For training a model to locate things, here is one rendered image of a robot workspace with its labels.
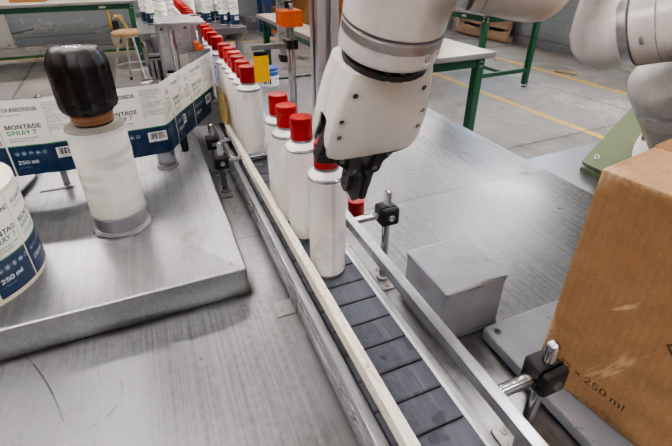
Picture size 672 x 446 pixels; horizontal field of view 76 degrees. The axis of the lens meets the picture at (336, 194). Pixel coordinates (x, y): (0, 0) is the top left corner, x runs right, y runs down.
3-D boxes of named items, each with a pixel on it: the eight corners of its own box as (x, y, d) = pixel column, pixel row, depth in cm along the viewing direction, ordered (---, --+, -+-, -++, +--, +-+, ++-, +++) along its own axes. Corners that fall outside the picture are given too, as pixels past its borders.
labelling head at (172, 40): (170, 113, 125) (151, 17, 112) (215, 107, 129) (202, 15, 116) (174, 129, 113) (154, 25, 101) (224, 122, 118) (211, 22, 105)
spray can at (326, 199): (305, 262, 66) (299, 136, 56) (336, 254, 68) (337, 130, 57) (317, 283, 62) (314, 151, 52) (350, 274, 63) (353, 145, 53)
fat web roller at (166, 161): (156, 163, 96) (137, 78, 87) (178, 159, 98) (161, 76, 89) (157, 171, 93) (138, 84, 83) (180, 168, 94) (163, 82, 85)
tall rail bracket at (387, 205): (345, 282, 69) (347, 192, 61) (385, 270, 72) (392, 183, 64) (354, 295, 67) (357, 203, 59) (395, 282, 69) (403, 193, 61)
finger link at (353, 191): (356, 137, 45) (347, 181, 50) (328, 142, 44) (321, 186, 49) (369, 157, 44) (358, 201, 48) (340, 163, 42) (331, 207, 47)
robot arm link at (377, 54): (418, -8, 39) (409, 25, 41) (326, -4, 36) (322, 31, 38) (470, 40, 34) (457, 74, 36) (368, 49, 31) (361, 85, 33)
